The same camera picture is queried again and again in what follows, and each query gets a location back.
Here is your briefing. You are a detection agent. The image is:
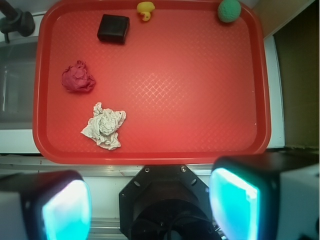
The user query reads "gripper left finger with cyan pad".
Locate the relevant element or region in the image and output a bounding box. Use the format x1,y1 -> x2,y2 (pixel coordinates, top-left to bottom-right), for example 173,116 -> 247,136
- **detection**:
0,170 -> 92,240

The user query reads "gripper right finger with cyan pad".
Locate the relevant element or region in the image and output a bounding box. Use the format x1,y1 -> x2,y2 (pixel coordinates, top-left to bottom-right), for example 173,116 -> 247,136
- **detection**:
208,152 -> 320,240

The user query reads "crumpled white paper ball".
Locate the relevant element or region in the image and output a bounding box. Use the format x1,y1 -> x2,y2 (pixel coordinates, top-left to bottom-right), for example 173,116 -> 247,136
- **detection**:
80,102 -> 127,151

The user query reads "crumpled red paper ball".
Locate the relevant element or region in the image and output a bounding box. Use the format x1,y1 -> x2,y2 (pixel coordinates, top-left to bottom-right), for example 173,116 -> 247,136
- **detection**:
61,60 -> 96,93

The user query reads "red plastic tray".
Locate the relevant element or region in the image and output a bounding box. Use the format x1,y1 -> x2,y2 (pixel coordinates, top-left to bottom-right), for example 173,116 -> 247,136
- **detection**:
32,0 -> 271,165

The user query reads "grey metal sink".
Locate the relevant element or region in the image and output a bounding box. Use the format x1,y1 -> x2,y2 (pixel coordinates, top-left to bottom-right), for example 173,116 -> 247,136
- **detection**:
0,42 -> 37,130

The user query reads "black rectangular box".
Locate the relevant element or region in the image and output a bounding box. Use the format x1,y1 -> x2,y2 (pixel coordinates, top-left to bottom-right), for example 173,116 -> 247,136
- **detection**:
97,14 -> 130,44

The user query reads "green textured ball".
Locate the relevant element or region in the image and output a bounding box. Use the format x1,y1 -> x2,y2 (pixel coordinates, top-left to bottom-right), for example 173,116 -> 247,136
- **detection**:
217,0 -> 242,23

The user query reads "yellow rubber duck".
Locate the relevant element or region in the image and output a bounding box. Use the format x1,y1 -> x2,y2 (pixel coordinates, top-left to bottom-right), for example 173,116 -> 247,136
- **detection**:
136,1 -> 156,22

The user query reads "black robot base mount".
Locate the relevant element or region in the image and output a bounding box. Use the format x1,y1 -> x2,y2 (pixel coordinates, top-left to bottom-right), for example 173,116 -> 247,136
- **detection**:
118,165 -> 221,240

